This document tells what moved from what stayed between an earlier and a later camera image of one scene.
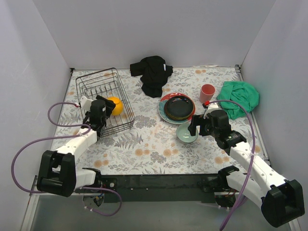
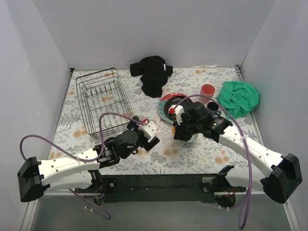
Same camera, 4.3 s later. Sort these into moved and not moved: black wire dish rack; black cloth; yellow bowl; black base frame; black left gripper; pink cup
Moved: yellow bowl; black left gripper
Not moved: pink cup; black wire dish rack; black cloth; black base frame
